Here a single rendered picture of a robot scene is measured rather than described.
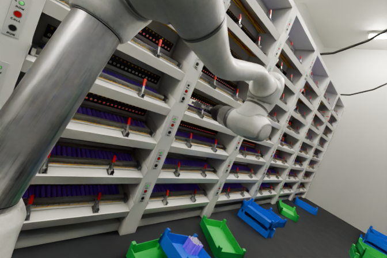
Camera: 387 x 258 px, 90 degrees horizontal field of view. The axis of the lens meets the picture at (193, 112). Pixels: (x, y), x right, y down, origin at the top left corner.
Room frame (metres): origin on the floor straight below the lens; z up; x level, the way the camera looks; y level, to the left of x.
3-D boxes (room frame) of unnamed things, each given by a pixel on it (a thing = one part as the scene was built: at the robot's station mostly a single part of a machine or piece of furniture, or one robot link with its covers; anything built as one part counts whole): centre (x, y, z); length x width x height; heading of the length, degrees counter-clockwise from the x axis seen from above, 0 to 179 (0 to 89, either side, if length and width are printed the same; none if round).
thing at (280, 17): (1.61, -0.35, 0.91); 0.20 x 0.09 x 1.81; 44
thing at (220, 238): (1.31, -0.51, 0.04); 0.30 x 0.20 x 0.08; 19
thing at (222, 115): (0.82, -0.14, 0.83); 0.09 x 0.06 x 0.09; 134
